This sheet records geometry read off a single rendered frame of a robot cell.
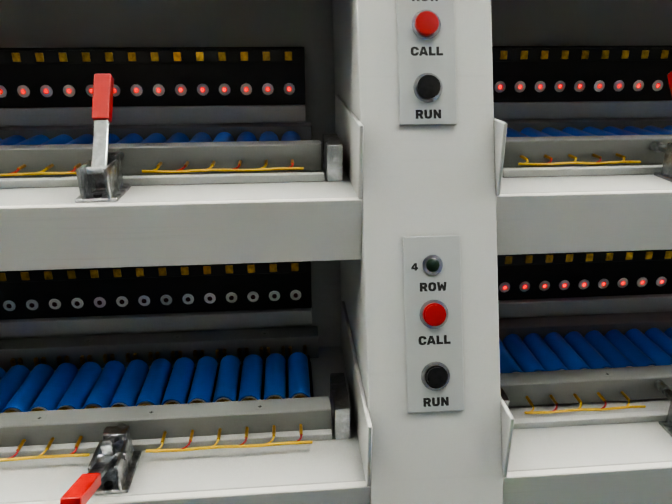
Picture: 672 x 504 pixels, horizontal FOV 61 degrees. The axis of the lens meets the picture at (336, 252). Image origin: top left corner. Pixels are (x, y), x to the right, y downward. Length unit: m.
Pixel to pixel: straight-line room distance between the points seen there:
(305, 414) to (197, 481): 0.09
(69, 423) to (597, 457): 0.39
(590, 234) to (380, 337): 0.17
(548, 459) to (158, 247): 0.32
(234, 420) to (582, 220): 0.30
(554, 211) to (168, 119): 0.36
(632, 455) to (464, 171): 0.25
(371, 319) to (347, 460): 0.11
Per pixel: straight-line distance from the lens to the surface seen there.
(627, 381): 0.55
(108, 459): 0.44
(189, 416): 0.46
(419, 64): 0.42
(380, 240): 0.40
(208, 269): 0.55
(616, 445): 0.51
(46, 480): 0.48
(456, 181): 0.41
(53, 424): 0.49
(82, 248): 0.43
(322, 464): 0.45
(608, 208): 0.46
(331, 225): 0.40
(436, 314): 0.40
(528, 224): 0.44
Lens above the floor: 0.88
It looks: 1 degrees down
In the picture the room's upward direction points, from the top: 2 degrees counter-clockwise
